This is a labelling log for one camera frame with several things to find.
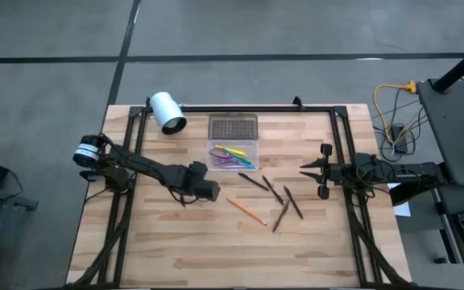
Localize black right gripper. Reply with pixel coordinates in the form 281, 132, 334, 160
299, 143, 350, 201

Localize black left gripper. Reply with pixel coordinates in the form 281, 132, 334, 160
166, 159, 222, 203

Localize purple scissors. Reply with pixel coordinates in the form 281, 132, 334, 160
208, 147, 250, 168

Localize yellow highlighter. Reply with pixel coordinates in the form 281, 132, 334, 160
213, 143, 247, 158

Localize green marker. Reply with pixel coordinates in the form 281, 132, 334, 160
222, 147, 258, 170

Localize orange pencil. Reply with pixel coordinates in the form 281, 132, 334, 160
226, 197, 268, 227

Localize grey textured box lid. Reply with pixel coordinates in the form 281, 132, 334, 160
207, 112, 259, 142

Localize clear plastic supply box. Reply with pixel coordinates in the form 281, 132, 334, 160
205, 139, 261, 172

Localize white cylindrical spot lamp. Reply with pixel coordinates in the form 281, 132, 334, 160
149, 91, 188, 136

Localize black diagonal bar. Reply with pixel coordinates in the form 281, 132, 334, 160
388, 183, 422, 207

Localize black power adapter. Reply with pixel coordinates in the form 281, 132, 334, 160
388, 124, 409, 155

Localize white paper sheet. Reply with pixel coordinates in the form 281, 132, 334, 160
387, 183, 412, 218

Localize grey keyboard table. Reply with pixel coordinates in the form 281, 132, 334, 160
437, 184, 464, 289

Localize grey side table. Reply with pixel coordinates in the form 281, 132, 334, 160
416, 77, 464, 187

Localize black pole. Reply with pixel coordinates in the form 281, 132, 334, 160
432, 37, 464, 94

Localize black floor cables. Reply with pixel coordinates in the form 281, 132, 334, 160
371, 86, 430, 163

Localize black aluminium rig frame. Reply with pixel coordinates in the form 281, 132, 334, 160
67, 96, 414, 290

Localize yellow extension cable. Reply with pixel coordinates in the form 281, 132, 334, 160
372, 80, 418, 147

